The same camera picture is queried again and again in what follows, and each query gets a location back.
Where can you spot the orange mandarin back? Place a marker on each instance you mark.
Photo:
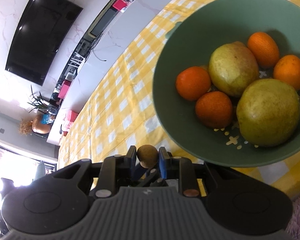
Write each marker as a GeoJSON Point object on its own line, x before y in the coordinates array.
{"type": "Point", "coordinates": [192, 83]}

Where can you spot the pink box on counter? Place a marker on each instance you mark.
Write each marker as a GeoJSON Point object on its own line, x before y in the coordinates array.
{"type": "Point", "coordinates": [64, 89]}

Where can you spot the brown kiwi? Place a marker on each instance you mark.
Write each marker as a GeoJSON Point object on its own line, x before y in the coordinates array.
{"type": "Point", "coordinates": [148, 156]}

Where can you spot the red box on counter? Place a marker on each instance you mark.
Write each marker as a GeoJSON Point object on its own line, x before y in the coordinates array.
{"type": "Point", "coordinates": [120, 5]}

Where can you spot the yellow checkered tablecloth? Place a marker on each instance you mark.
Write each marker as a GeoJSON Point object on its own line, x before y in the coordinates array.
{"type": "Point", "coordinates": [120, 112]}

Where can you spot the orange mandarin front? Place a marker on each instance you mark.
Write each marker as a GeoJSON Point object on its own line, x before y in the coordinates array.
{"type": "Point", "coordinates": [214, 110]}

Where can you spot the pink container near table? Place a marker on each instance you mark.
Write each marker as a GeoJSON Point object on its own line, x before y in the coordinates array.
{"type": "Point", "coordinates": [69, 120]}

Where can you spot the black wall television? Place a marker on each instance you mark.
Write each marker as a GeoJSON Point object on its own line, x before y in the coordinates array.
{"type": "Point", "coordinates": [41, 30]}

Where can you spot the white marble tv counter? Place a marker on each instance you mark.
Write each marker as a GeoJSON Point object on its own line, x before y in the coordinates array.
{"type": "Point", "coordinates": [117, 36]}

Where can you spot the orange mandarin far left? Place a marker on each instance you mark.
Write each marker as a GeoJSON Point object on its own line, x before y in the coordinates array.
{"type": "Point", "coordinates": [264, 48]}

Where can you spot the orange mandarin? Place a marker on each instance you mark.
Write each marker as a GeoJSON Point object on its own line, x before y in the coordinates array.
{"type": "Point", "coordinates": [287, 70]}
{"type": "Point", "coordinates": [264, 48]}
{"type": "Point", "coordinates": [192, 83]}
{"type": "Point", "coordinates": [214, 110]}

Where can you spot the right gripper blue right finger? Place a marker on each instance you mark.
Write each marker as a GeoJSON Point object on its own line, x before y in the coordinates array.
{"type": "Point", "coordinates": [165, 163]}

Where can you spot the white wifi router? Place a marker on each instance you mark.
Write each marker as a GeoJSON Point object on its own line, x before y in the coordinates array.
{"type": "Point", "coordinates": [76, 60]}

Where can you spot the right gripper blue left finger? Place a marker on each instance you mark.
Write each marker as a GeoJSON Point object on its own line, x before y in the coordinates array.
{"type": "Point", "coordinates": [130, 159]}

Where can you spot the large round yellow-green pear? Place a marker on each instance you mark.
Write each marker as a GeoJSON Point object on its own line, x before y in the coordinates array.
{"type": "Point", "coordinates": [268, 112]}

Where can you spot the green colander bowl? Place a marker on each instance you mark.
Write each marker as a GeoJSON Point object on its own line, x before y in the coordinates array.
{"type": "Point", "coordinates": [191, 44]}

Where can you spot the potted plant left counter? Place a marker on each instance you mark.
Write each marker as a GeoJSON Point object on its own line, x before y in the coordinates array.
{"type": "Point", "coordinates": [39, 104]}

